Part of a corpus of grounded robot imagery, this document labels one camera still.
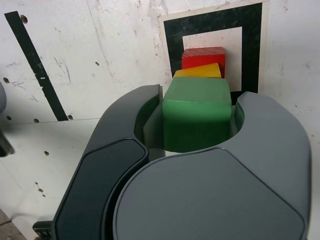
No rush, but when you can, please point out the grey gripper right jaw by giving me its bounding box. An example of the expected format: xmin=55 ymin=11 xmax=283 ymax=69
xmin=111 ymin=91 xmax=312 ymax=240

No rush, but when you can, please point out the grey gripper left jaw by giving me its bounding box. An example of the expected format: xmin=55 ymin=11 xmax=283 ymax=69
xmin=50 ymin=84 xmax=167 ymax=240

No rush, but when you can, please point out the green cube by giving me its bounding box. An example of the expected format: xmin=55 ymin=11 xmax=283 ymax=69
xmin=161 ymin=76 xmax=232 ymax=154

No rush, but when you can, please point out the yellow cube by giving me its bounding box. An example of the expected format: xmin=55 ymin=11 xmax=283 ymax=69
xmin=172 ymin=62 xmax=223 ymax=80

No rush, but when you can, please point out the red cube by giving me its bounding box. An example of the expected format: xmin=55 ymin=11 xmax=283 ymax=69
xmin=181 ymin=46 xmax=227 ymax=79

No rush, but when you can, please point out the black tape square outline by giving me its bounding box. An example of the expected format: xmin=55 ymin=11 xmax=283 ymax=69
xmin=162 ymin=2 xmax=264 ymax=106

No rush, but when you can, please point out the black ribbed object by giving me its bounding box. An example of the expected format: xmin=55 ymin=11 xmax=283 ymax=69
xmin=32 ymin=220 xmax=55 ymax=237

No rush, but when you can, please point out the black tray with grey rim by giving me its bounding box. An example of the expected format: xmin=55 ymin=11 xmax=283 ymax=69
xmin=0 ymin=131 xmax=15 ymax=158

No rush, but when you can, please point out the black tape strip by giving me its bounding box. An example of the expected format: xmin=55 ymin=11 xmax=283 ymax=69
xmin=4 ymin=10 xmax=69 ymax=122

